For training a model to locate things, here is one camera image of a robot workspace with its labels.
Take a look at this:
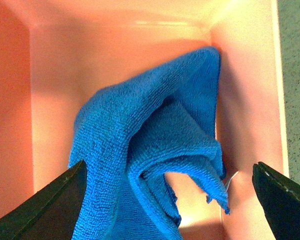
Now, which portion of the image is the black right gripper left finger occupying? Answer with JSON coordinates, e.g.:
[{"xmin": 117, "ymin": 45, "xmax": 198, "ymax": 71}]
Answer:
[{"xmin": 0, "ymin": 160, "xmax": 87, "ymax": 240}]

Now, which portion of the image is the blue microfiber cloth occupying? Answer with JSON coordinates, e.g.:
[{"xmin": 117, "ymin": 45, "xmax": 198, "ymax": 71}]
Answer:
[{"xmin": 69, "ymin": 47, "xmax": 230, "ymax": 240}]

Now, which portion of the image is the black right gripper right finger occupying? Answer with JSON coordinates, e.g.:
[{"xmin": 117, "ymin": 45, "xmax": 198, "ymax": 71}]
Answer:
[{"xmin": 252, "ymin": 162, "xmax": 300, "ymax": 240}]

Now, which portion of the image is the pink plastic bin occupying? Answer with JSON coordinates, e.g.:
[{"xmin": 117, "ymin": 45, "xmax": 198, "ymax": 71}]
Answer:
[{"xmin": 0, "ymin": 0, "xmax": 289, "ymax": 240}]

